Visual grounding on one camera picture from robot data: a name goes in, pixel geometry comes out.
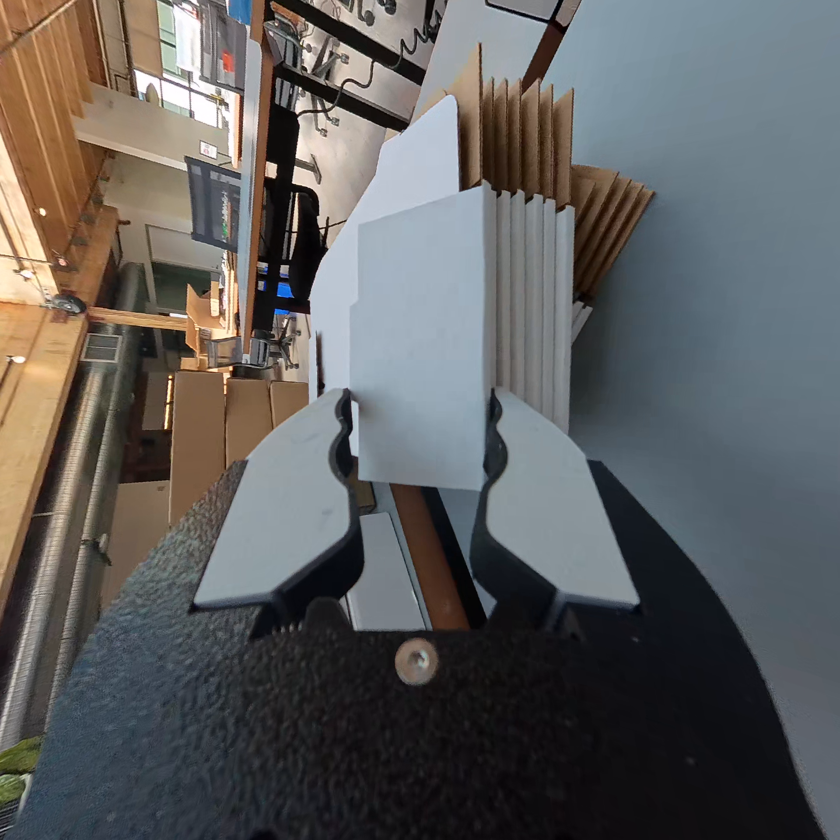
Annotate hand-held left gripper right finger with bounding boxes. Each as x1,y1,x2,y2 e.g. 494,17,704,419
470,387,642,627

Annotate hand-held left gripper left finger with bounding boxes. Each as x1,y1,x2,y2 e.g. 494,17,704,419
190,387,365,614

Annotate white cardboard box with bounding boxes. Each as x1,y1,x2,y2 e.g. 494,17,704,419
308,95,460,460
350,182,501,493

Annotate tall brown cardboard box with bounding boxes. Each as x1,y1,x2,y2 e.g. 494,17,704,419
169,371,227,526
269,381,309,429
225,379,273,468

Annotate small open brown box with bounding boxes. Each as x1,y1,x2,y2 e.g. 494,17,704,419
185,283,228,350

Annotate stack of flat cardboard sheets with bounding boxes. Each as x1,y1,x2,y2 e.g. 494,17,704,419
459,42,657,437

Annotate black office chair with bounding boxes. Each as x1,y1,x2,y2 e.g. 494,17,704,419
261,182,329,317

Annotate dark monitor screen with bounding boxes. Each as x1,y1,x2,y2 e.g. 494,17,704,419
185,156,244,252

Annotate long white-topped desk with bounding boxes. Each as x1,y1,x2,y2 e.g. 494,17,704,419
233,0,278,355

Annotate silver ventilation duct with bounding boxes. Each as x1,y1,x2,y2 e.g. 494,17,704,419
0,262,144,746

